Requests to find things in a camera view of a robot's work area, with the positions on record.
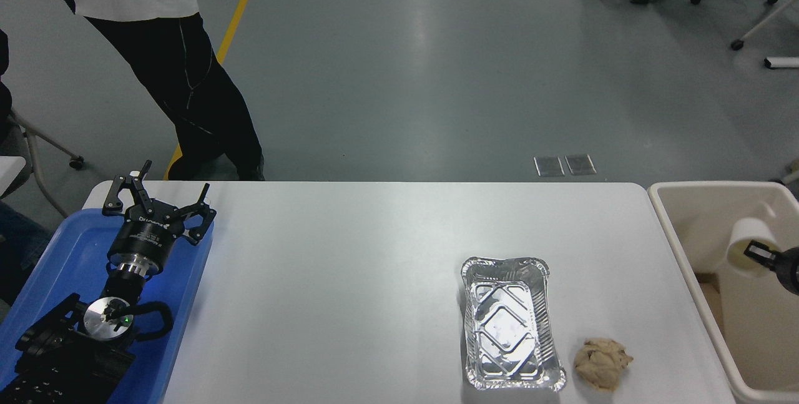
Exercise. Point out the rectangular foil tray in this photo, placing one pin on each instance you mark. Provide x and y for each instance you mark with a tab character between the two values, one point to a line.
509	329

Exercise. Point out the white side table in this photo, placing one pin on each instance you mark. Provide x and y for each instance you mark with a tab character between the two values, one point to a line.
9	173

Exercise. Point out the grey metal chair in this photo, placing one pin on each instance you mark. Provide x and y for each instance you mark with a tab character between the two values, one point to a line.
76	162

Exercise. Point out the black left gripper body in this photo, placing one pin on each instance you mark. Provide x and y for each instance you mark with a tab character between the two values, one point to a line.
147	238

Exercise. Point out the white floor bar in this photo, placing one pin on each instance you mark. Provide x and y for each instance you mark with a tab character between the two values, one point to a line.
783	62

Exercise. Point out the large pale bin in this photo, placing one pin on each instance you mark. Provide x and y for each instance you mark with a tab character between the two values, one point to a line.
699	216

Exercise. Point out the metal floor plate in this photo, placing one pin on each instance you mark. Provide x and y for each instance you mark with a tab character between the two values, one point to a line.
580	164
549	165

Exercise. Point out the white paper cup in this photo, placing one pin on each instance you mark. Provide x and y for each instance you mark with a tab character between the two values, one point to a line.
749	232

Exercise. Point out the blue plastic tray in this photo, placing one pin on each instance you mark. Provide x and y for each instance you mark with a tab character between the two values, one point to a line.
62	254

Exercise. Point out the crumpled tan paper ball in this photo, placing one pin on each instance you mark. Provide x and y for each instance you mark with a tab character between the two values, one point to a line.
602	363

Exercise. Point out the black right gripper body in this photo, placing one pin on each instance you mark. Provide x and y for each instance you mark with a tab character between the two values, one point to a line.
789	270

